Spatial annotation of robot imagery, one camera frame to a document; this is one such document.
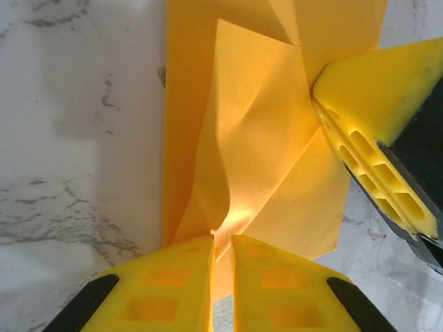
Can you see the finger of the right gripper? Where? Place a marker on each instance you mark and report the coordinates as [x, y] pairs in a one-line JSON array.
[[380, 90], [353, 166]]

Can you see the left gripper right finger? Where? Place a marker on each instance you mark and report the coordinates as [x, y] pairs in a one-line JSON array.
[[294, 297]]

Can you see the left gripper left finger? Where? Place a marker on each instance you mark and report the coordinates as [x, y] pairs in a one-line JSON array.
[[155, 294]]

